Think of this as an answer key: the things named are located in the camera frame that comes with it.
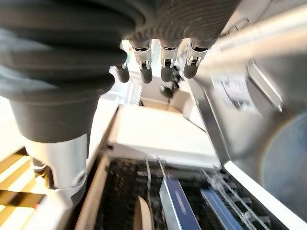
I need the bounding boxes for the white cabinet panel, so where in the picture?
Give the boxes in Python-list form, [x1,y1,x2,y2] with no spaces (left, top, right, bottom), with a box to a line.
[107,104,222,169]

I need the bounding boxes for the white printed label sticker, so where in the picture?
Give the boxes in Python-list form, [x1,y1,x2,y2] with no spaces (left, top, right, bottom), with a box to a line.
[212,74,255,111]

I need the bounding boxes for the blue rectangular plate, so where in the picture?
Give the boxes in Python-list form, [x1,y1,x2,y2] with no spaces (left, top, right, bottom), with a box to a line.
[159,179,202,230]
[200,188,243,230]

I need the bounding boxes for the black round knob object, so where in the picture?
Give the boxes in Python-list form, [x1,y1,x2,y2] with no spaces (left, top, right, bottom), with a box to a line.
[159,84,175,99]

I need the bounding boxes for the beige round plate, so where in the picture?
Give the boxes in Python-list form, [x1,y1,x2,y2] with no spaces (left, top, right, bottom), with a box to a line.
[133,195,156,230]

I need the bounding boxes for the wire dishwasher rack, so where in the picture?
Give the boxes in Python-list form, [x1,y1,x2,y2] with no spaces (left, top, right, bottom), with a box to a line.
[94,155,273,230]

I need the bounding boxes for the light wooden cabinet edge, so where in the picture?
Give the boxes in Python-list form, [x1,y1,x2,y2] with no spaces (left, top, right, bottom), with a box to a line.
[73,105,121,230]

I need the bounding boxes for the stainless steel dishwasher door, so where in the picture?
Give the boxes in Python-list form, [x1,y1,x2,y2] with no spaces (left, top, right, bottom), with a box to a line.
[187,0,307,230]

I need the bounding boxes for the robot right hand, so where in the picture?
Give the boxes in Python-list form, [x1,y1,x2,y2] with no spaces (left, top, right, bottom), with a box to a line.
[0,0,240,207]

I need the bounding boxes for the steel detergent dispenser lid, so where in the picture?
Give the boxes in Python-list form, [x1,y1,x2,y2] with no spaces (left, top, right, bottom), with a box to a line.
[246,61,284,113]

